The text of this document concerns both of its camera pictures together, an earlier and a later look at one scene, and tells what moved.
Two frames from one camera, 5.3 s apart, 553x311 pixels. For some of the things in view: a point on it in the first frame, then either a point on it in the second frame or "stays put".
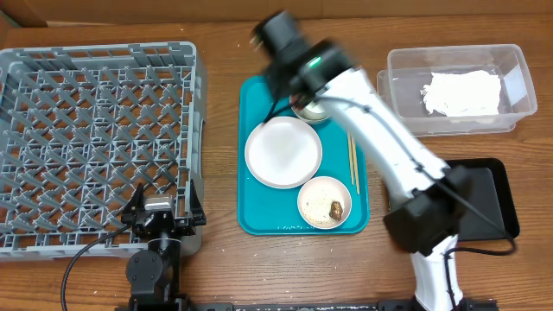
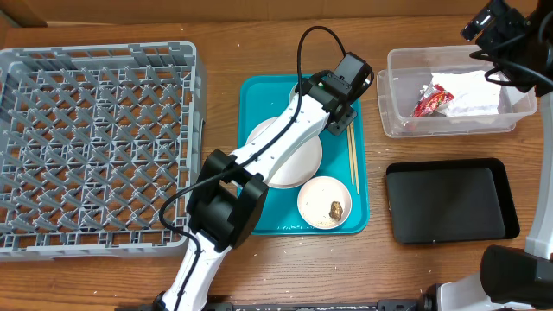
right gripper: (280, 90) to (504, 17)
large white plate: (283, 152) stays put
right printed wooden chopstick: (355, 167) stays put
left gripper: (187, 226) to (344, 120)
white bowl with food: (315, 199) stays put
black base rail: (461, 305) stays put
